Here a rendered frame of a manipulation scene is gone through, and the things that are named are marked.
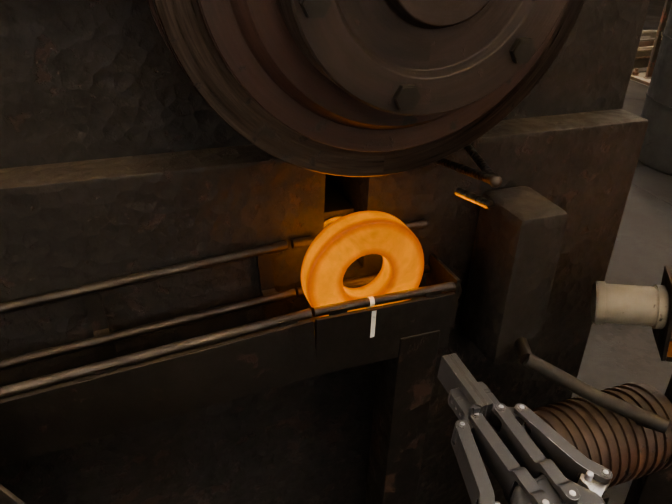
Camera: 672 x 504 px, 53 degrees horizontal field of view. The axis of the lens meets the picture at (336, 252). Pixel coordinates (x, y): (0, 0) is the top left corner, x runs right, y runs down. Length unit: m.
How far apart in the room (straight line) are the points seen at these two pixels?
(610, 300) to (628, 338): 1.21
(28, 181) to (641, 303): 0.77
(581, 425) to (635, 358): 1.13
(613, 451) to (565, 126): 0.45
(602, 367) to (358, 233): 1.34
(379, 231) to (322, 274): 0.08
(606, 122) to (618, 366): 1.11
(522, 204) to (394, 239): 0.19
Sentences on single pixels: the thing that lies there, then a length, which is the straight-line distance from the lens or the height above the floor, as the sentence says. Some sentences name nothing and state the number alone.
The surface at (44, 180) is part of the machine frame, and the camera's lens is 0.78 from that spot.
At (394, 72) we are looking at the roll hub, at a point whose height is 1.02.
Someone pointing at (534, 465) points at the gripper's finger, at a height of 0.75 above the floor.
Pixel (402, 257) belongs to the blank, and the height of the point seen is 0.76.
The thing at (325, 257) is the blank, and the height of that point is 0.78.
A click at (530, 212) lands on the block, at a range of 0.89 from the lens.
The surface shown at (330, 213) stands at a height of 0.77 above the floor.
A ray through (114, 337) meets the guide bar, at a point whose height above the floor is 0.68.
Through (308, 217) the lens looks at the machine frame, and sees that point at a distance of 0.85.
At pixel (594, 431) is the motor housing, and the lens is 1.00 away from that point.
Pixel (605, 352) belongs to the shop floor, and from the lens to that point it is 2.09.
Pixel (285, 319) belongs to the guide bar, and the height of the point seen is 0.71.
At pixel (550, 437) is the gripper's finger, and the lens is 0.63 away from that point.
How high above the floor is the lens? 1.17
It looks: 30 degrees down
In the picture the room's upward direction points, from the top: 3 degrees clockwise
